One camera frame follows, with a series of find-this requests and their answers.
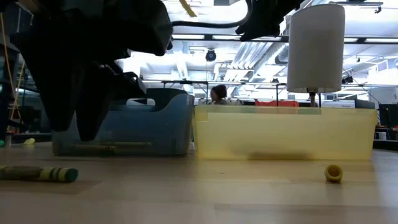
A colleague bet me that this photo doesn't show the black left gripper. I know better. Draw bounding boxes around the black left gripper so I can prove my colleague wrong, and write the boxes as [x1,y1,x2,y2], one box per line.
[12,0,147,142]

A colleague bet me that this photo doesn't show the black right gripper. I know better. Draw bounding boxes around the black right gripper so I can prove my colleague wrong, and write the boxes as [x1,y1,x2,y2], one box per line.
[234,0,307,42]

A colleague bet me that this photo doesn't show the grey translucent plastic bin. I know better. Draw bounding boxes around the grey translucent plastic bin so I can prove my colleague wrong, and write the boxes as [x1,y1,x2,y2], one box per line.
[50,92,196,157]

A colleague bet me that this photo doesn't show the yellow crayon cap piece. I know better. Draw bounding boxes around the yellow crayon cap piece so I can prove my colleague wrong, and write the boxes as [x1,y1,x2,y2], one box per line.
[323,164,344,184]

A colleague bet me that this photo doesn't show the black overhead light bar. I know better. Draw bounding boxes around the black overhead light bar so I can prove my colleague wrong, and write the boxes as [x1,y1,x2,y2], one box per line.
[170,33,398,44]

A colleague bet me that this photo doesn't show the white cylinder shade table lamp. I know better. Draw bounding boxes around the white cylinder shade table lamp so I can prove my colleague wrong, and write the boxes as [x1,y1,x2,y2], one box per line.
[286,3,346,108]

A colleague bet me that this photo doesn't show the person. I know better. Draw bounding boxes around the person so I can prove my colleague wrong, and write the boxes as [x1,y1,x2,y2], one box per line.
[210,84,233,106]

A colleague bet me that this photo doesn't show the yellow label tag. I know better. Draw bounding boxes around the yellow label tag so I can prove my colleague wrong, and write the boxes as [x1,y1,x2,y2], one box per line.
[178,0,198,18]

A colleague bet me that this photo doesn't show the red background cabinet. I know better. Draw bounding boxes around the red background cabinet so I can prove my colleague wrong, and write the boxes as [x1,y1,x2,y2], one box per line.
[254,99,300,108]

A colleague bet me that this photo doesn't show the yellow translucent plastic bin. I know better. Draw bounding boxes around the yellow translucent plastic bin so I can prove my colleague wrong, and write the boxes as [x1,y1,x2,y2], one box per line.
[192,104,379,161]

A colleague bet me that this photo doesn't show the grey background monitor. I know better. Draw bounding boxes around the grey background monitor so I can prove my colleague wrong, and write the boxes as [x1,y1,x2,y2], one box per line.
[320,98,376,110]

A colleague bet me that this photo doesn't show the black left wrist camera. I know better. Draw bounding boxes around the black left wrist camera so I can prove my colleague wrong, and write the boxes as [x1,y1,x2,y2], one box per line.
[119,0,174,57]

